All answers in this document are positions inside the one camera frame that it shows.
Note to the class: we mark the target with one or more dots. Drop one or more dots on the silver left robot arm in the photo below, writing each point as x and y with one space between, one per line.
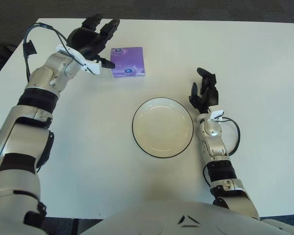
46 73

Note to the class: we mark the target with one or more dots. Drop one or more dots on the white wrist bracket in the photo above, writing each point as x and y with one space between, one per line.
91 67
216 115

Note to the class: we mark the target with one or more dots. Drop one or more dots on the white plate with black rim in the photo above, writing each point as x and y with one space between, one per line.
161 127

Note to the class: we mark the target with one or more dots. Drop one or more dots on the black bag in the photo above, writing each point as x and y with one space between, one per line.
0 54

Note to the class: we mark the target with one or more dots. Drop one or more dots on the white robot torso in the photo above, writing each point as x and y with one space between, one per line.
161 220

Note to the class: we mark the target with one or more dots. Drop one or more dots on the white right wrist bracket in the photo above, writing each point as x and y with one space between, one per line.
216 115

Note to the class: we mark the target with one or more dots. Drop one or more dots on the purple tissue paper pack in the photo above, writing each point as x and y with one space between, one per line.
132 61

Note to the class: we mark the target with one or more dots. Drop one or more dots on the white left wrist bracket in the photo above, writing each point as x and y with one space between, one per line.
91 67

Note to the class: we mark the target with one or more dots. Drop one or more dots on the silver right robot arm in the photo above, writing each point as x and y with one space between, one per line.
215 144

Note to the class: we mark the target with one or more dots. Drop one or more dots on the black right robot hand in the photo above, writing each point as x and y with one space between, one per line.
210 96

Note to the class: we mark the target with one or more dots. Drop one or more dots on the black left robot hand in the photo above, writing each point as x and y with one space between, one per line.
85 41

